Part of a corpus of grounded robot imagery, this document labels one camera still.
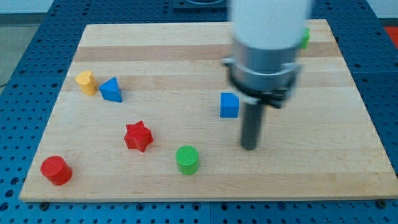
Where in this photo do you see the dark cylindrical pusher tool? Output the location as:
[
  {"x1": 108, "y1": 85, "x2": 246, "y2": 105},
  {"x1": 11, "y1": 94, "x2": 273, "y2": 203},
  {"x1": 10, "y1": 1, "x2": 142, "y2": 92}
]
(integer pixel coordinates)
[{"x1": 241, "y1": 103, "x2": 264, "y2": 150}]

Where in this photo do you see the blue cube block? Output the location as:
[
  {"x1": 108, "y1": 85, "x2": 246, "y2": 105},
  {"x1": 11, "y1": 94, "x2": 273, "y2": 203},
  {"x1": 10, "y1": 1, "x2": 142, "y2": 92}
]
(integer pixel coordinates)
[{"x1": 220, "y1": 92, "x2": 239, "y2": 118}]

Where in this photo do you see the yellow heart block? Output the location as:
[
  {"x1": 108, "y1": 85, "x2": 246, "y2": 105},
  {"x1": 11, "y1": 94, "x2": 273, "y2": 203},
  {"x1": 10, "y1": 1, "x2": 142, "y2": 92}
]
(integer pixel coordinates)
[{"x1": 75, "y1": 70, "x2": 98, "y2": 96}]

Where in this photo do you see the red cylinder block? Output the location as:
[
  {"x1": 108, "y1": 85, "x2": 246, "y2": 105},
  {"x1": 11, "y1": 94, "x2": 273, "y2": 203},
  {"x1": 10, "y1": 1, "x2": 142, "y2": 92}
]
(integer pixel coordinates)
[{"x1": 40, "y1": 156, "x2": 73, "y2": 185}]

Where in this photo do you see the red star block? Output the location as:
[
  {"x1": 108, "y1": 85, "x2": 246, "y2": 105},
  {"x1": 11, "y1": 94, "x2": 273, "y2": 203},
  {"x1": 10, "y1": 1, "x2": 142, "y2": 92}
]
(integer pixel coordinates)
[{"x1": 124, "y1": 120, "x2": 154, "y2": 152}]

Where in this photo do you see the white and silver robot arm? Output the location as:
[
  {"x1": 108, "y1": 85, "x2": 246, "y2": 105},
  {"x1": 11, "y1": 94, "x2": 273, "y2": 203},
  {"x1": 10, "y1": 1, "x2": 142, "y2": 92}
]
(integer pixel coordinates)
[{"x1": 224, "y1": 0, "x2": 313, "y2": 108}]

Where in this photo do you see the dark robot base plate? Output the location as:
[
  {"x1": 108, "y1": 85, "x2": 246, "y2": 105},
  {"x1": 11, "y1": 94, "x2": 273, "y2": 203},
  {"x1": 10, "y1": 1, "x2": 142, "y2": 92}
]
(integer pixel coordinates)
[{"x1": 172, "y1": 0, "x2": 228, "y2": 11}]

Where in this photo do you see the green block behind arm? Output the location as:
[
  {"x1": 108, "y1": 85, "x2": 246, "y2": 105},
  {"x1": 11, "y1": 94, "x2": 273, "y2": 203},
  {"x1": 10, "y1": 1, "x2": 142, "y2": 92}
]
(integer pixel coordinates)
[{"x1": 300, "y1": 28, "x2": 310, "y2": 49}]

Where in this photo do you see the wooden board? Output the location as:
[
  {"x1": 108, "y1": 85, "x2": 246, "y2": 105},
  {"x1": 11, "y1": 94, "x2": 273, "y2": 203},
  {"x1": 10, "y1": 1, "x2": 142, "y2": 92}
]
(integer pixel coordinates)
[{"x1": 20, "y1": 19, "x2": 397, "y2": 202}]

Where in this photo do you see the blue triangle block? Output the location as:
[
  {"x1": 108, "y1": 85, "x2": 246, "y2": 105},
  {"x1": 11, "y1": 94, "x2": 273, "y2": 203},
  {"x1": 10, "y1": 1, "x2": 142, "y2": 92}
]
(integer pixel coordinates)
[{"x1": 99, "y1": 77, "x2": 123, "y2": 103}]

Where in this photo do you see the green cylinder block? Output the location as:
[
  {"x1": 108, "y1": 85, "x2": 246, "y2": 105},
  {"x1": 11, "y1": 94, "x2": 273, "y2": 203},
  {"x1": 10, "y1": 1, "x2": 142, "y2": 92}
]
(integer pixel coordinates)
[{"x1": 175, "y1": 145, "x2": 199, "y2": 175}]

